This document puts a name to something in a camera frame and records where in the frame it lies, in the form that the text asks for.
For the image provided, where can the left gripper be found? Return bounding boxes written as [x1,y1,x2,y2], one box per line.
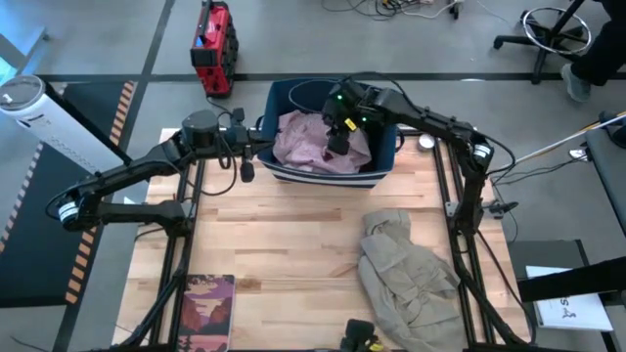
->
[219,123,276,159]

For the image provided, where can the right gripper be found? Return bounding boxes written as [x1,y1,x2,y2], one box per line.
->
[324,81,380,156]

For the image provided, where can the pink woven garment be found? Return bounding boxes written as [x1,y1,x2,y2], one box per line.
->
[271,110,374,176]

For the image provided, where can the navy white striped fabric basket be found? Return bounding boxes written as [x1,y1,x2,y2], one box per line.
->
[255,77,399,190]

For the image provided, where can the red black portable power unit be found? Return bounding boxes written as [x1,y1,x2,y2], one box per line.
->
[189,0,241,98]

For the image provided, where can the beige garment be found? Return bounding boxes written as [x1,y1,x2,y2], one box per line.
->
[356,208,470,352]

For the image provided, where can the landscape print notebook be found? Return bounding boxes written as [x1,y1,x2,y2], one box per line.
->
[176,273,238,352]

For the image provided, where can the white tower air purifier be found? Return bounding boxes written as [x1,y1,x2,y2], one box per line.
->
[0,73,124,174]

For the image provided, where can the white yellow long stick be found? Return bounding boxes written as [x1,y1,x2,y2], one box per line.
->
[513,110,626,166]

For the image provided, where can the black office chair base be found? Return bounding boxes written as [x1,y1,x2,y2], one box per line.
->
[492,0,596,86]

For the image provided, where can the black hazard-striped floor mat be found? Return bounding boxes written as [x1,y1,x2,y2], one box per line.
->
[0,79,139,310]

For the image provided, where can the black flat beam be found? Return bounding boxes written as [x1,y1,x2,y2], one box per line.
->
[516,255,626,305]

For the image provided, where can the grey bench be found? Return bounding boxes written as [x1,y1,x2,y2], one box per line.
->
[583,123,626,232]

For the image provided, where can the person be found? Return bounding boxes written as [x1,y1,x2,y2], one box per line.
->
[560,0,626,105]

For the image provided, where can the white paper sheets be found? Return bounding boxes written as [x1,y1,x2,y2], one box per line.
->
[524,264,615,333]

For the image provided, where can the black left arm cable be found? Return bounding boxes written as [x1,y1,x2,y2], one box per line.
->
[198,96,246,198]

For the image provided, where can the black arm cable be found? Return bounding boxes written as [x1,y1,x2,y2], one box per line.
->
[287,70,407,114]
[198,96,246,198]

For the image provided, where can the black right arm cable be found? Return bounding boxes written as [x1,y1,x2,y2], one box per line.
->
[287,70,407,114]

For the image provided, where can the black aluminium frame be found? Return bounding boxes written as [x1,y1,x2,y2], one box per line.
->
[431,140,535,352]
[112,158,207,352]

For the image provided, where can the floor cable bundle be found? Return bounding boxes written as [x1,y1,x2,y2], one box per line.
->
[320,0,467,22]

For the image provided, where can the black table-level camera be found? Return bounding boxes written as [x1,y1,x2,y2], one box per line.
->
[339,318,385,352]

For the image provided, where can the black floor cable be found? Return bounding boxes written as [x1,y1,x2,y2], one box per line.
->
[488,154,591,188]

